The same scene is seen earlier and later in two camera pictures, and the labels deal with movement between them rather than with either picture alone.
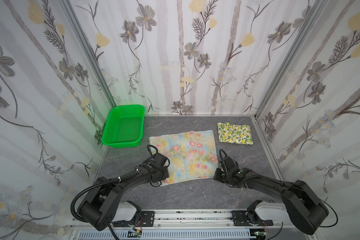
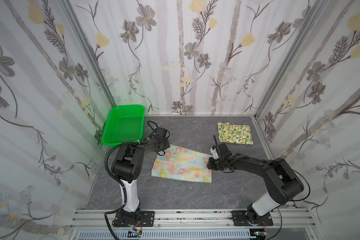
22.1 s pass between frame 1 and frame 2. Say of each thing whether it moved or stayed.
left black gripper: moved
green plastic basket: stayed
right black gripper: moved
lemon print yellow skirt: stayed
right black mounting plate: stayed
